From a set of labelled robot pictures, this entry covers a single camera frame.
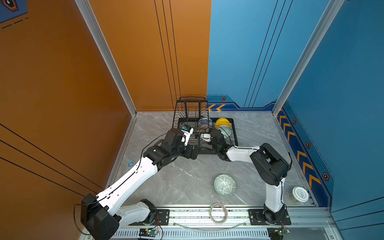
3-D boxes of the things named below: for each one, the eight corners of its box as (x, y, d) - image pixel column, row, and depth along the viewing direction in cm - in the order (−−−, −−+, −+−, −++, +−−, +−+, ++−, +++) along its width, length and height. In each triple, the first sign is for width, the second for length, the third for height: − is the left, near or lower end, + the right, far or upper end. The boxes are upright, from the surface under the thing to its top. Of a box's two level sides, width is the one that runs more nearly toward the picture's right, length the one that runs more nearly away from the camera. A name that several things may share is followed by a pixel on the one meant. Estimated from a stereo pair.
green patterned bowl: (214, 196, 81) (215, 194, 78) (213, 177, 88) (213, 174, 85) (235, 196, 81) (237, 194, 78) (232, 177, 88) (233, 174, 85)
